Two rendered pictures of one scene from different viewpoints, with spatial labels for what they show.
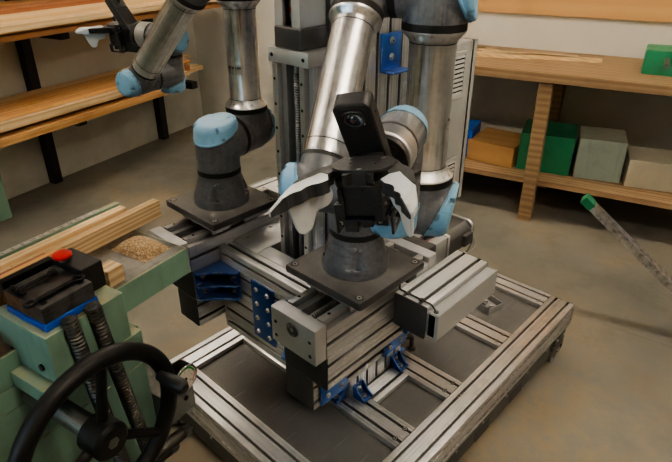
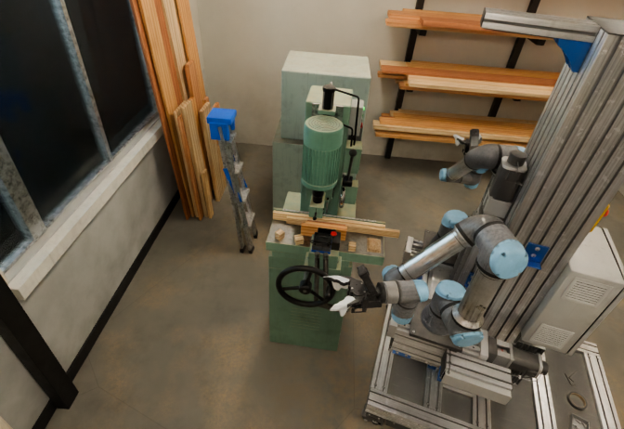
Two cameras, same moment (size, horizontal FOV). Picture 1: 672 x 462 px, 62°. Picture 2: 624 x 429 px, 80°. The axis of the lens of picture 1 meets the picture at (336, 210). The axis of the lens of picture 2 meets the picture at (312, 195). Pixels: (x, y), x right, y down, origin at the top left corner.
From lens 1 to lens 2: 102 cm
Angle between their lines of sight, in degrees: 54
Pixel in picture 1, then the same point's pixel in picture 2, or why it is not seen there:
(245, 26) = not seen: hidden behind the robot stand
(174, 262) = (376, 258)
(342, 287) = (416, 322)
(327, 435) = (409, 370)
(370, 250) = (435, 321)
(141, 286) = (358, 257)
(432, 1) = (483, 256)
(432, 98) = (473, 291)
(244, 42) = not seen: hidden behind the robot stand
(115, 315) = (332, 261)
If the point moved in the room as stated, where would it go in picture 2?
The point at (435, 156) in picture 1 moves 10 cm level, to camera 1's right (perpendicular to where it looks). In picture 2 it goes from (466, 313) to (487, 336)
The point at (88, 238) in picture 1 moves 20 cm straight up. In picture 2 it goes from (363, 228) to (369, 199)
